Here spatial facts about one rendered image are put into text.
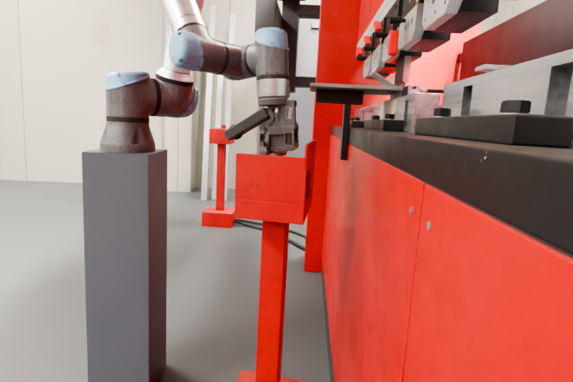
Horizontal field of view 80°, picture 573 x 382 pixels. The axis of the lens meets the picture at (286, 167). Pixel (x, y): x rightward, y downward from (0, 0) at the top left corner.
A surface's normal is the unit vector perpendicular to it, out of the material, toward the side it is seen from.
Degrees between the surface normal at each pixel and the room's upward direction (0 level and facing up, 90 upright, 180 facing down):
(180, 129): 90
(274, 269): 90
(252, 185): 90
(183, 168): 90
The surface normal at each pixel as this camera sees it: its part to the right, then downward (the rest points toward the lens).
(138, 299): 0.06, 0.14
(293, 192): -0.17, 0.12
